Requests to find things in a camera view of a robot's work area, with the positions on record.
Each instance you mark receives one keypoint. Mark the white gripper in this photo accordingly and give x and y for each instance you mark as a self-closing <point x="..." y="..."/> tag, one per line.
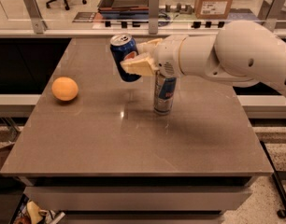
<point x="166" y="55"/>

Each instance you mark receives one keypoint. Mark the blue pepsi can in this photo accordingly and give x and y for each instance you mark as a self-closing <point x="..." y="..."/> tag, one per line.
<point x="122" y="47"/>

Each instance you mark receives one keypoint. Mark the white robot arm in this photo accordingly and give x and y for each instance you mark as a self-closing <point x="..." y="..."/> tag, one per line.
<point x="241" y="54"/>

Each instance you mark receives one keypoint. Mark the silver red bull can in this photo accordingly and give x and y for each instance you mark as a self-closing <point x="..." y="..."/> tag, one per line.
<point x="164" y="93"/>

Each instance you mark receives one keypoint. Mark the brown cardboard box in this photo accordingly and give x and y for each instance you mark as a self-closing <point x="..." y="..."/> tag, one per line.
<point x="212" y="9"/>

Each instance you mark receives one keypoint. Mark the orange fruit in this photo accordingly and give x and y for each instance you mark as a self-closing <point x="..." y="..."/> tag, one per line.
<point x="64" y="89"/>

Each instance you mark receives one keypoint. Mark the grey table drawer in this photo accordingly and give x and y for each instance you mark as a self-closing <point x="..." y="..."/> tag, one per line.
<point x="139" y="198"/>

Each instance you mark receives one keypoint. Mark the clutter bin under table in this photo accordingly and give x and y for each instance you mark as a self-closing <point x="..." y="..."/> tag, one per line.
<point x="28" y="212"/>

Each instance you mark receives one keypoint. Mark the middle metal railing post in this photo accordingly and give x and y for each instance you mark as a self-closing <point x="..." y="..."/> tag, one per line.
<point x="153" y="16"/>

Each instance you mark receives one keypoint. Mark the metal railing post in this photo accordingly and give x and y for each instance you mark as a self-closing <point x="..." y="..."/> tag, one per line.
<point x="153" y="16"/>
<point x="38" y="24"/>
<point x="272" y="14"/>

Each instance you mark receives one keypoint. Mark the left metal railing post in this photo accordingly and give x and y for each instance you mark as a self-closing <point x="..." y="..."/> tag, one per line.
<point x="38" y="24"/>

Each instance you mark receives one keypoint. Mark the right metal railing post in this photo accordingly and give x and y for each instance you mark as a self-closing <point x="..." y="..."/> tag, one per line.
<point x="272" y="14"/>

